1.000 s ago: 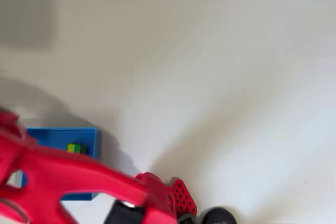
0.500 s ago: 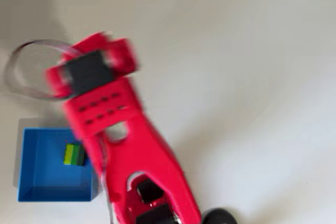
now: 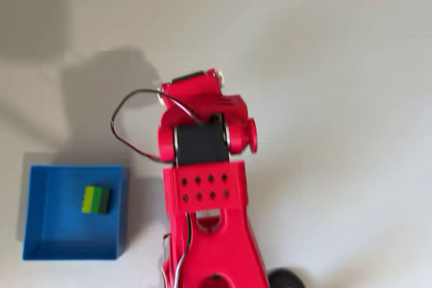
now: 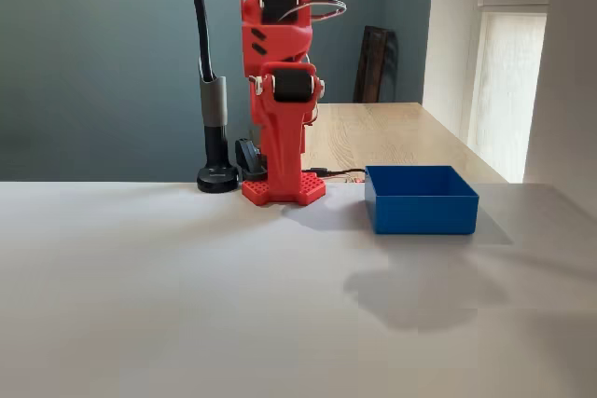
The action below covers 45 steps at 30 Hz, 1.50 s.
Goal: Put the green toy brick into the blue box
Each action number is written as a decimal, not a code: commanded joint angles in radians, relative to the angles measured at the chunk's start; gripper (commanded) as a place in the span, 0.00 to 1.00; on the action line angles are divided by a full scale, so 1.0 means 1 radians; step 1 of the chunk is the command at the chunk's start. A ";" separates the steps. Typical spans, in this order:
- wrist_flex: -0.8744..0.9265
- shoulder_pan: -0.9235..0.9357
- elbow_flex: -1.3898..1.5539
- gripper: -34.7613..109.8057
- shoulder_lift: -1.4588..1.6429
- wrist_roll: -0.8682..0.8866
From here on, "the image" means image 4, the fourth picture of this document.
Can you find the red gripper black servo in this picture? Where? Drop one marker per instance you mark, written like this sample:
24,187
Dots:
278,8

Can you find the red robot arm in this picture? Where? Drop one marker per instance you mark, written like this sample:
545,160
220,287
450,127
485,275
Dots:
275,44

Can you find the blue plastic box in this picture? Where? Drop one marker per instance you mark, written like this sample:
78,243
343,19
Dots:
424,207

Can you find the black table clamp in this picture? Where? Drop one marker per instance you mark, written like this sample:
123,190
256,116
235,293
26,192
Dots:
247,155

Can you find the black round object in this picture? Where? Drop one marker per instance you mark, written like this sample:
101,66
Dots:
213,104

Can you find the light wooden table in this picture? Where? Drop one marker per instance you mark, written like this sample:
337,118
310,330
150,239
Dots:
396,137

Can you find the dark wooden board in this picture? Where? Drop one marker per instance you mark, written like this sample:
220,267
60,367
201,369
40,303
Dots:
375,64

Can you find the white window blind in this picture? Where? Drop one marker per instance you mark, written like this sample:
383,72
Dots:
510,86

